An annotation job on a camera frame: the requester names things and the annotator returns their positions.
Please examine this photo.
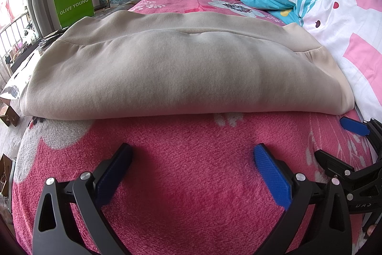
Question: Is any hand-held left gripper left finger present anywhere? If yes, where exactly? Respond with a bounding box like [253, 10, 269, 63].
[32, 143, 133, 255]

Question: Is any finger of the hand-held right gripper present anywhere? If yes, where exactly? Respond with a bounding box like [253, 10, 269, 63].
[340, 117, 382, 154]
[315, 150, 359, 187]

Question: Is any printed floor sheet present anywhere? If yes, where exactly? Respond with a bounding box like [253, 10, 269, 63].
[6, 29, 69, 100]

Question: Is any green paper shopping bag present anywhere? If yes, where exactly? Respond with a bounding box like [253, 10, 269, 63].
[54, 0, 95, 29]

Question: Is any metal window railing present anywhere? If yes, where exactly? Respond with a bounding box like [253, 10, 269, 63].
[0, 11, 39, 85]

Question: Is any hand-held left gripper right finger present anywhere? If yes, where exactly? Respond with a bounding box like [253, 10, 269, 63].
[253, 144, 354, 255]

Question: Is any pink floral fleece blanket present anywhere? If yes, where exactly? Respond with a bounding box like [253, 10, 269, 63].
[12, 0, 377, 255]

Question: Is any cardboard box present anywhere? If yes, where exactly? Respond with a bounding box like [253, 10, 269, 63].
[0, 153, 15, 199]

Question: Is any beige zip jacket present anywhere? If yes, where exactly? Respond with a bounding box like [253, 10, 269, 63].
[18, 10, 355, 119]

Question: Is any pink turquoise printed quilt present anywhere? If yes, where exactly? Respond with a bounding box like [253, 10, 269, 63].
[239, 0, 382, 130]

